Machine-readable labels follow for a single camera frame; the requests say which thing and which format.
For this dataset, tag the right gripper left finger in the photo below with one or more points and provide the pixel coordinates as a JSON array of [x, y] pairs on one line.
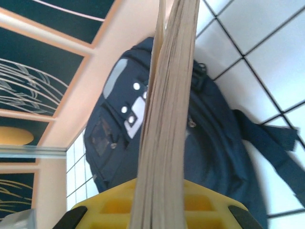
[[112, 202]]

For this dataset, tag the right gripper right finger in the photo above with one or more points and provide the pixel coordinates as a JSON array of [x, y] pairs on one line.
[[209, 207]]

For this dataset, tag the navy blue backpack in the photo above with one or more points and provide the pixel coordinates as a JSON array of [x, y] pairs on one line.
[[214, 143]]

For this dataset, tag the orange paperback book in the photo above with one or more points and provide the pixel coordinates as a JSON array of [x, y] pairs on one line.
[[166, 119]]

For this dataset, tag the aluminium corner post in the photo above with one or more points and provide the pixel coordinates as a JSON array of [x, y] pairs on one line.
[[33, 152]]

